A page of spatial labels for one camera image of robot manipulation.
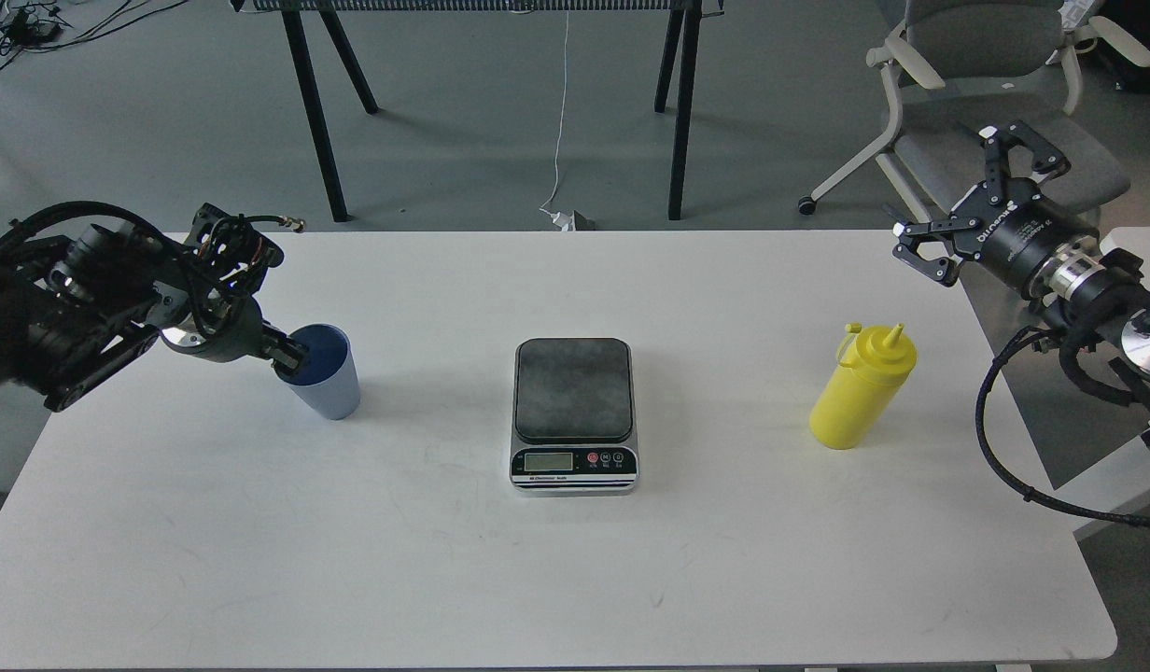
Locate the black floor cables bundle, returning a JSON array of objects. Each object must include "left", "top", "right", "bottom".
[{"left": 0, "top": 0, "right": 189, "bottom": 85}]

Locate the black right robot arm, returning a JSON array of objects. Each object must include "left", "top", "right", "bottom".
[{"left": 892, "top": 120, "right": 1150, "bottom": 410}]

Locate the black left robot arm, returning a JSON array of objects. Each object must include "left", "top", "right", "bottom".
[{"left": 0, "top": 201, "right": 309, "bottom": 412}]

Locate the yellow squeeze bottle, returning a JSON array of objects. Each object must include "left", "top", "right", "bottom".
[{"left": 808, "top": 323, "right": 918, "bottom": 450}]

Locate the digital kitchen scale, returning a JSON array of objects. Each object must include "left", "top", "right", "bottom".
[{"left": 507, "top": 337, "right": 641, "bottom": 495}]

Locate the blue ribbed plastic cup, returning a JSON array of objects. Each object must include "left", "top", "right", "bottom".
[{"left": 276, "top": 324, "right": 361, "bottom": 420}]

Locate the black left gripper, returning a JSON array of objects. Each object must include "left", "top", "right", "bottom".
[{"left": 161, "top": 203, "right": 309, "bottom": 377}]

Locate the black-legged background table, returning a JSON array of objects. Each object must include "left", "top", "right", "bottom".
[{"left": 230, "top": 1, "right": 725, "bottom": 224}]

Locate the white hanging cable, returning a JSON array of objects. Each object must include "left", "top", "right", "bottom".
[{"left": 539, "top": 7, "right": 596, "bottom": 231}]

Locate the grey office chair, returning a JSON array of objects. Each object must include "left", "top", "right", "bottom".
[{"left": 797, "top": 1, "right": 1150, "bottom": 217}]

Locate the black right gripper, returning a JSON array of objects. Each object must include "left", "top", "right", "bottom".
[{"left": 892, "top": 119, "right": 1101, "bottom": 301}]

